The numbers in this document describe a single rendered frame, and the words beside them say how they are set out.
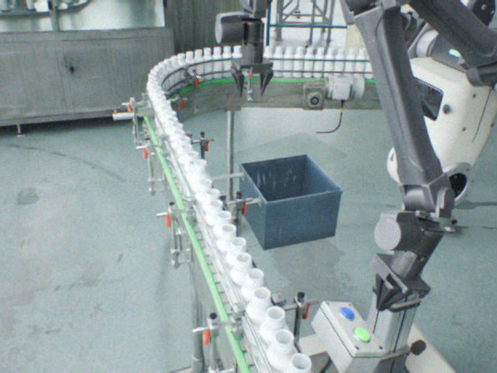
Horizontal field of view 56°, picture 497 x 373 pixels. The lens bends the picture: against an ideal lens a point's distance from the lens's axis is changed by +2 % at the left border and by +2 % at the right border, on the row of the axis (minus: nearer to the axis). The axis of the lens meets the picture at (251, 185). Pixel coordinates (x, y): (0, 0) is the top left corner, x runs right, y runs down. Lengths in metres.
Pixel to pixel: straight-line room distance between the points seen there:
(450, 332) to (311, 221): 1.19
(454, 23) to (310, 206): 0.96
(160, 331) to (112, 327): 0.24
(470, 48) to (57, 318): 2.27
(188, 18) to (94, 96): 2.31
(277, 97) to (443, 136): 1.62
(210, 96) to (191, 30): 3.73
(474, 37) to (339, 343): 0.65
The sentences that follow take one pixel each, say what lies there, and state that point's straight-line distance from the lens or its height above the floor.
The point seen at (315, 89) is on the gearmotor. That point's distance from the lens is 2.69.
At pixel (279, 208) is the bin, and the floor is 0.91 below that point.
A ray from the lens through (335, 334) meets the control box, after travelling 1.02.
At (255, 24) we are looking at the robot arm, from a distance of 1.26.
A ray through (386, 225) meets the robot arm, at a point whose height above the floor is 1.39.
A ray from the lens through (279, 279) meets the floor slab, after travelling 2.75.
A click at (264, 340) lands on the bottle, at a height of 1.11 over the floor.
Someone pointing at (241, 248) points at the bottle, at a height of 1.16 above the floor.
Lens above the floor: 1.86
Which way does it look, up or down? 31 degrees down
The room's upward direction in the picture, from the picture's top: 2 degrees clockwise
